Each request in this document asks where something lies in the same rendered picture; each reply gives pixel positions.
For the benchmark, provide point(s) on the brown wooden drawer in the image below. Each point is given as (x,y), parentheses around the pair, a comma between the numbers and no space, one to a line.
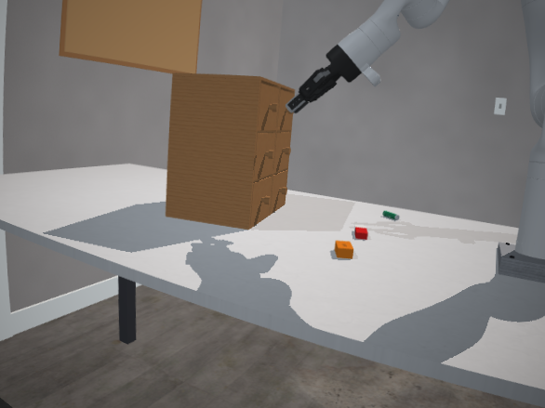
(282,150)
(268,106)
(284,116)
(264,153)
(279,189)
(261,198)

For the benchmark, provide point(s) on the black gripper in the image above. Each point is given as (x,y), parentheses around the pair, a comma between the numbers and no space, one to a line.
(340,64)

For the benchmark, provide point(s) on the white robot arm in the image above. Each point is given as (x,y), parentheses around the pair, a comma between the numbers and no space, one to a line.
(381,31)

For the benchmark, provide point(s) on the orange 9v battery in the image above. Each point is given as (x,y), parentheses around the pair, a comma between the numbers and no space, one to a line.
(343,249)

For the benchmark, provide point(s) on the green battery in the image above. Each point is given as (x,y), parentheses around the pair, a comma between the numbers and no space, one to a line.
(391,215)

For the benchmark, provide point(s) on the brown wooden chest of drawers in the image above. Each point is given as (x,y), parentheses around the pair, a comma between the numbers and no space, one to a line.
(212,147)

